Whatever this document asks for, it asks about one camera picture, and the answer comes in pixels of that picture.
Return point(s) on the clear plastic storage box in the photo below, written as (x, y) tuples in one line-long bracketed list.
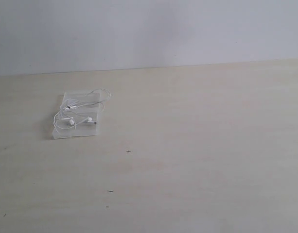
[(85, 131)]

